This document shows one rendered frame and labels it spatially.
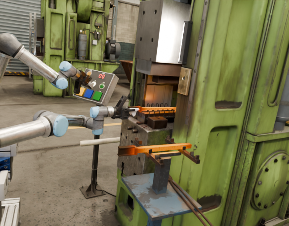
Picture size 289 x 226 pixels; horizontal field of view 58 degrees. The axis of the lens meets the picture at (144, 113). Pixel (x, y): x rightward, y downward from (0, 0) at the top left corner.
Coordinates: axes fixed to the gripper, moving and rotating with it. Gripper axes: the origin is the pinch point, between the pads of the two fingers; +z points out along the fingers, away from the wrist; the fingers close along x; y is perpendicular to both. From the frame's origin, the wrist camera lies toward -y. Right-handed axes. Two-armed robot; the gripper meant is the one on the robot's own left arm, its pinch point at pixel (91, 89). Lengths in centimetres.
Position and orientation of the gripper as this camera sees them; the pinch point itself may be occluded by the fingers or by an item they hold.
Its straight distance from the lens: 216.3
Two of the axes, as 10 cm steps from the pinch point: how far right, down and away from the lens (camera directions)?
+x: -7.8, -3.2, 5.4
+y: 4.7, -8.7, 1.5
